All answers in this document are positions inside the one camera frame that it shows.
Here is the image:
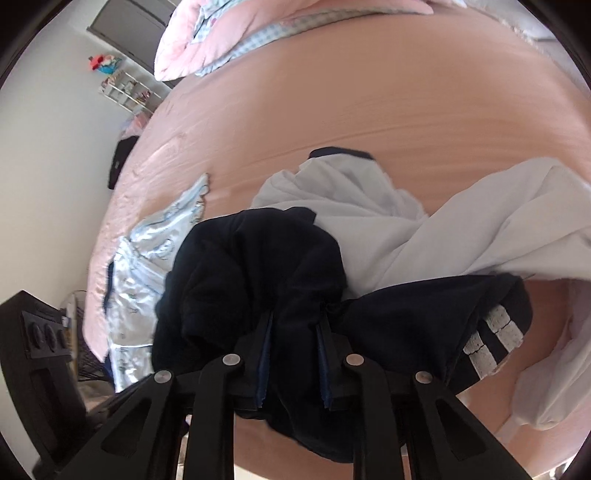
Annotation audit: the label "navy blue shorts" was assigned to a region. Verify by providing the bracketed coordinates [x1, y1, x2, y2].
[151, 207, 533, 463]

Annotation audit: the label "white t-shirt navy trim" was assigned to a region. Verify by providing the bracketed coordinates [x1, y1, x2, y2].
[252, 149, 590, 296]

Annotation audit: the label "light blue printed baby garment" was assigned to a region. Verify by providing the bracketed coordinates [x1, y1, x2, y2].
[103, 174, 209, 392]

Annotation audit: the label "fluffy white printed robe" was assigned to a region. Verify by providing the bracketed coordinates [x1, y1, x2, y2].
[512, 288, 590, 430]

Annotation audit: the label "black bag on floor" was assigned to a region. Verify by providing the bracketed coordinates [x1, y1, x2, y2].
[107, 136, 139, 190]

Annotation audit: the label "colourful toy on shelf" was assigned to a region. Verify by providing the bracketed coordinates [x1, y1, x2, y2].
[88, 54, 122, 75]

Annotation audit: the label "pink bed sheet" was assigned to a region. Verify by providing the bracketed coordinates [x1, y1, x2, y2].
[84, 7, 590, 475]

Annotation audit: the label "grey door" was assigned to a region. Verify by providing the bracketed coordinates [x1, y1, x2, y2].
[87, 0, 179, 74]

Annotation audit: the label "pink checked folded quilt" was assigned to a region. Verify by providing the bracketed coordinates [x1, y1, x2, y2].
[153, 0, 468, 83]

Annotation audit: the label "white wire shelf rack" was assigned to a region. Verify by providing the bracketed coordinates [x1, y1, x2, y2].
[98, 68, 165, 116]

